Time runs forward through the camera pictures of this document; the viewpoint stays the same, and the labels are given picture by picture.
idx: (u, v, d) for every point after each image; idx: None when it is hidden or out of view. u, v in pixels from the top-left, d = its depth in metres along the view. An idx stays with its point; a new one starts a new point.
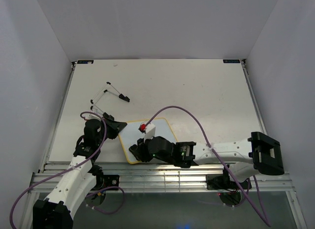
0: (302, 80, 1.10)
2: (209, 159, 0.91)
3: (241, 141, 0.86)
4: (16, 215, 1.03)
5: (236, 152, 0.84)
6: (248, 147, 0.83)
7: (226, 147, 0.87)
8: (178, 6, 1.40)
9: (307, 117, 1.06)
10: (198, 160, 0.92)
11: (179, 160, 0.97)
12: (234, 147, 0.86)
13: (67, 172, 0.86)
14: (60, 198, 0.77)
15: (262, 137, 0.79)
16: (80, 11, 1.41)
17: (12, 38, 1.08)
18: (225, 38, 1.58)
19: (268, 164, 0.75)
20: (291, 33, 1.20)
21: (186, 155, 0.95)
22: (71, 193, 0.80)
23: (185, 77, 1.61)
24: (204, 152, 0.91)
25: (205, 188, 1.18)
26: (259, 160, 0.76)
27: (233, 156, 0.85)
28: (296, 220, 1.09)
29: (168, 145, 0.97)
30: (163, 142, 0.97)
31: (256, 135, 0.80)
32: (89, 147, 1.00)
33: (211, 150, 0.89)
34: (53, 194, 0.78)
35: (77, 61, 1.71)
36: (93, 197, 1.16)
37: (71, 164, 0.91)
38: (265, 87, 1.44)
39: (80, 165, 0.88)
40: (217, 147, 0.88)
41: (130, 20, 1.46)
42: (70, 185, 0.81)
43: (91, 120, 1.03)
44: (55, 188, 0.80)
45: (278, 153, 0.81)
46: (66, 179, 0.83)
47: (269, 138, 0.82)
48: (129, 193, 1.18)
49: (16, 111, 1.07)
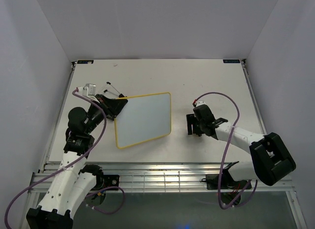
0: (302, 79, 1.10)
2: (225, 135, 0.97)
3: (259, 134, 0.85)
4: (15, 216, 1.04)
5: (245, 137, 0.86)
6: (259, 138, 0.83)
7: (244, 132, 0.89)
8: (177, 6, 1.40)
9: (307, 117, 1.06)
10: (217, 130, 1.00)
11: (207, 126, 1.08)
12: (248, 134, 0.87)
13: (58, 173, 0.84)
14: (53, 205, 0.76)
15: (276, 139, 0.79)
16: (79, 11, 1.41)
17: (12, 39, 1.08)
18: (225, 37, 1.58)
19: (261, 157, 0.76)
20: (290, 33, 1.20)
21: (215, 124, 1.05)
22: (64, 197, 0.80)
23: (185, 77, 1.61)
24: (226, 127, 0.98)
25: (205, 188, 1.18)
26: (255, 147, 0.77)
27: (241, 139, 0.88)
28: (296, 220, 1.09)
29: (205, 110, 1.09)
30: (204, 106, 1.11)
31: (272, 135, 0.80)
32: (80, 141, 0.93)
33: (231, 128, 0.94)
34: (46, 201, 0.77)
35: (77, 61, 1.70)
36: (93, 197, 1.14)
37: (62, 162, 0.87)
38: (265, 87, 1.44)
39: (72, 165, 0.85)
40: (237, 129, 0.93)
41: (130, 20, 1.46)
42: (62, 190, 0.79)
43: (74, 112, 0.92)
44: (48, 194, 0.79)
45: (285, 169, 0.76)
46: (57, 182, 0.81)
47: (286, 151, 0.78)
48: (129, 193, 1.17)
49: (16, 111, 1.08)
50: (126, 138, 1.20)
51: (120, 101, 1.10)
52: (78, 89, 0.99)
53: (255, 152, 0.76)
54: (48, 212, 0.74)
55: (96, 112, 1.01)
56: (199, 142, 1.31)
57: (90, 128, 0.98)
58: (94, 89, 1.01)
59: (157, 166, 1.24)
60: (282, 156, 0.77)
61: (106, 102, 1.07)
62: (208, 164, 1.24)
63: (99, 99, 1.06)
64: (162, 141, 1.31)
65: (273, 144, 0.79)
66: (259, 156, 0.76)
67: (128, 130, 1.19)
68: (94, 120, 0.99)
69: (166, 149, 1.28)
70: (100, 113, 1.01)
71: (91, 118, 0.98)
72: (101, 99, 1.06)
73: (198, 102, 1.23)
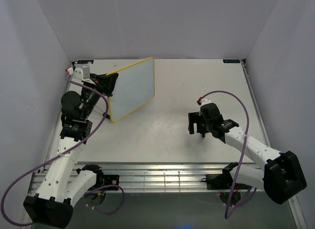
0: (302, 79, 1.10)
2: (235, 142, 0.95)
3: (273, 150, 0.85)
4: (15, 215, 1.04)
5: (260, 151, 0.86)
6: (274, 155, 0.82)
7: (257, 144, 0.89)
8: (177, 7, 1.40)
9: (307, 117, 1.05)
10: (227, 135, 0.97)
11: (215, 127, 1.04)
12: (263, 148, 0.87)
13: (55, 160, 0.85)
14: (51, 193, 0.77)
15: (293, 160, 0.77)
16: (79, 11, 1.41)
17: (12, 38, 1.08)
18: (225, 37, 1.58)
19: (276, 178, 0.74)
20: (291, 33, 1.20)
21: (224, 126, 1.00)
22: (61, 185, 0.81)
23: (185, 77, 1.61)
24: (237, 134, 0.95)
25: (205, 188, 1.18)
26: (270, 167, 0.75)
27: (255, 152, 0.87)
28: (296, 221, 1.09)
29: (214, 110, 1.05)
30: (212, 105, 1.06)
31: (290, 154, 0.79)
32: (78, 126, 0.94)
33: (243, 137, 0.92)
34: (43, 188, 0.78)
35: (77, 61, 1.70)
36: (93, 197, 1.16)
37: (59, 148, 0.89)
38: (265, 87, 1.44)
39: (68, 152, 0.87)
40: (250, 140, 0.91)
41: (129, 20, 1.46)
42: (59, 178, 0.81)
43: (67, 97, 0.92)
44: (45, 181, 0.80)
45: (295, 189, 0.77)
46: (54, 170, 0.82)
47: (300, 172, 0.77)
48: (129, 193, 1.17)
49: (16, 111, 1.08)
50: (120, 111, 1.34)
51: (112, 77, 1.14)
52: (67, 70, 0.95)
53: (269, 172, 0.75)
54: (46, 199, 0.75)
55: (89, 94, 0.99)
56: (199, 142, 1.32)
57: (86, 111, 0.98)
58: (88, 68, 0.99)
59: (157, 166, 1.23)
60: (296, 178, 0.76)
61: (100, 83, 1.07)
62: (209, 164, 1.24)
63: (94, 80, 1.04)
64: (162, 141, 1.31)
65: (288, 163, 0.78)
66: (273, 177, 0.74)
67: (123, 90, 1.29)
68: (89, 103, 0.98)
69: (166, 149, 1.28)
70: (94, 94, 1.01)
71: (86, 101, 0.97)
72: (96, 80, 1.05)
73: (203, 100, 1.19)
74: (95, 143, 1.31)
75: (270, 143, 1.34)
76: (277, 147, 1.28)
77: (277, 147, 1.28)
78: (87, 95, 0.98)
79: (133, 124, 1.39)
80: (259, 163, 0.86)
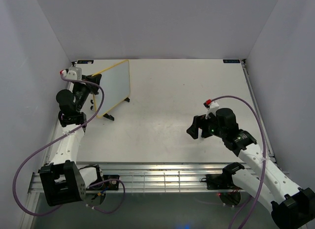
0: (302, 79, 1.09)
2: (250, 161, 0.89)
3: (292, 182, 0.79)
4: (15, 216, 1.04)
5: (277, 182, 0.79)
6: (292, 191, 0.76)
7: (275, 171, 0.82)
8: (177, 6, 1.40)
9: (307, 117, 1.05)
10: (245, 154, 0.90)
11: (229, 138, 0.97)
12: (282, 178, 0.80)
13: (62, 137, 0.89)
14: (66, 158, 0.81)
15: (311, 197, 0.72)
16: (79, 11, 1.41)
17: (12, 38, 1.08)
18: (225, 37, 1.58)
19: (289, 213, 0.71)
20: (291, 32, 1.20)
21: (240, 140, 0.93)
22: (73, 154, 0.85)
23: (185, 77, 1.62)
24: (255, 155, 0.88)
25: (205, 188, 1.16)
26: (287, 204, 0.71)
27: (271, 182, 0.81)
28: None
29: (232, 120, 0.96)
30: (231, 114, 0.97)
31: (308, 192, 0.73)
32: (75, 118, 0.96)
33: (263, 161, 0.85)
34: (56, 158, 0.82)
35: (77, 61, 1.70)
36: (93, 197, 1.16)
37: (63, 131, 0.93)
38: (265, 87, 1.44)
39: (74, 131, 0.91)
40: (268, 164, 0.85)
41: (129, 19, 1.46)
42: (70, 147, 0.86)
43: (60, 94, 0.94)
44: (57, 154, 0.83)
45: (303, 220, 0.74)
46: (64, 143, 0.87)
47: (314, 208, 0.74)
48: (129, 193, 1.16)
49: (16, 111, 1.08)
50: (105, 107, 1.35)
51: (97, 78, 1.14)
52: (62, 72, 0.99)
53: (285, 207, 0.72)
54: (62, 163, 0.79)
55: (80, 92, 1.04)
56: (199, 142, 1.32)
57: (79, 106, 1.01)
58: (80, 70, 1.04)
59: (157, 166, 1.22)
60: (308, 212, 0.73)
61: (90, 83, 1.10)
62: (209, 165, 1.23)
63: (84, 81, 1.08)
64: (162, 141, 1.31)
65: (304, 199, 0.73)
66: (288, 213, 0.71)
67: (109, 93, 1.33)
68: (81, 99, 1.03)
69: (166, 149, 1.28)
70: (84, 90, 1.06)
71: (78, 97, 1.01)
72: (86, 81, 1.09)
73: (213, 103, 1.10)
74: (95, 143, 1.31)
75: (270, 142, 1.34)
76: (277, 147, 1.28)
77: (277, 147, 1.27)
78: (78, 93, 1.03)
79: (133, 124, 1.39)
80: (273, 194, 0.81)
